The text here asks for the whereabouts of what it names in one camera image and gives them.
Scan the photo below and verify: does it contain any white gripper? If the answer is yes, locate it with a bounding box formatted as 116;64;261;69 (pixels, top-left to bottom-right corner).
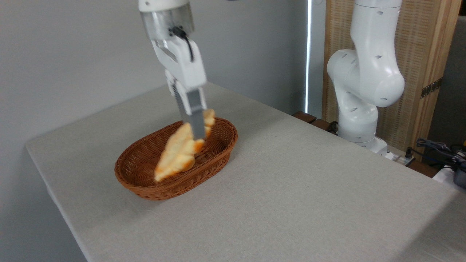
151;36;208;141

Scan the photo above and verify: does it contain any long golden bread loaf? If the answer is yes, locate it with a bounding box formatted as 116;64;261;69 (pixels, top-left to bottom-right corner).
154;108;216;182

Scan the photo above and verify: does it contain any brown wicker oval basket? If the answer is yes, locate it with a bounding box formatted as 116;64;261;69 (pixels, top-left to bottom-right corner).
114;116;238;201

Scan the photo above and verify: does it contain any dark wooden furniture edge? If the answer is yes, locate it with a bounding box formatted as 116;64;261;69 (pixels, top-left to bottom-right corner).
292;111;338;134

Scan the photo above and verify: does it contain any grey linen tablecloth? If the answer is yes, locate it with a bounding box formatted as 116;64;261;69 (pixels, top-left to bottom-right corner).
25;82;466;262

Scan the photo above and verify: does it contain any metal screen hinge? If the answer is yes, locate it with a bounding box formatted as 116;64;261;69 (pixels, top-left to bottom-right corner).
420;78;443;99

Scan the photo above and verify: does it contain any dark grey device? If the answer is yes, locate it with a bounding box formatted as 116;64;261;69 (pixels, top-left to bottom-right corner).
453;163;466;189

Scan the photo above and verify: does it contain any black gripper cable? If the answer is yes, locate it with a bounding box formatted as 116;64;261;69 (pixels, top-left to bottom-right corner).
169;26;194;61

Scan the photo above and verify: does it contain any black cable bundle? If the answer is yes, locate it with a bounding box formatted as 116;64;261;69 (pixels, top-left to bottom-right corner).
416;138;466;165

